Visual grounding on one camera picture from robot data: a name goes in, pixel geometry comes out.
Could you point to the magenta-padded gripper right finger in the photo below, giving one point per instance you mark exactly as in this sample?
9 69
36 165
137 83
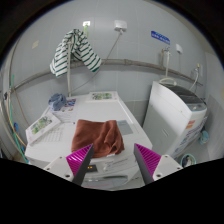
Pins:
149 160

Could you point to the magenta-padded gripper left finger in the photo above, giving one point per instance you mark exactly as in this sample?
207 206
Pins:
79 160

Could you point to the brown towel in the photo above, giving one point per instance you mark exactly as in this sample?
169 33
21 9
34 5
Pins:
96 136

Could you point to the printed paper sheet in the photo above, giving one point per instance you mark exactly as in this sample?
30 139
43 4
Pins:
68 113

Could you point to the white top-loading washing machine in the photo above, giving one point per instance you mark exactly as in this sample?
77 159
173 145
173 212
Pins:
166 113

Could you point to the large white printed book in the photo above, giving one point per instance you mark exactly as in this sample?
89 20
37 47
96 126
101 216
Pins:
41 126

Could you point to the crumpled blue cloth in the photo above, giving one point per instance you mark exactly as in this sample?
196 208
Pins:
57 101

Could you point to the small printed booklet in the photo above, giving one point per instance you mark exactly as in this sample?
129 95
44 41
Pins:
101 96

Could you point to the green white striped shirt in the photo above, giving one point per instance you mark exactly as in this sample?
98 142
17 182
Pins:
81 50

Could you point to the grey wall pipe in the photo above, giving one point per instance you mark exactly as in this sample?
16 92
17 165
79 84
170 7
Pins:
133 62

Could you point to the blue wall sign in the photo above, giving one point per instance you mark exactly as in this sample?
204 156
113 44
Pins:
160 37

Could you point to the beige wall label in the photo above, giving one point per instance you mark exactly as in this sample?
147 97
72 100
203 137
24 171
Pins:
35 44

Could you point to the small white wall hook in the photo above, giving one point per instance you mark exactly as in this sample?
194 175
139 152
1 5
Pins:
86 23

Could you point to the white wall socket box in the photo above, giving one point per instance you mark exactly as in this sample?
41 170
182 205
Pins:
120 26

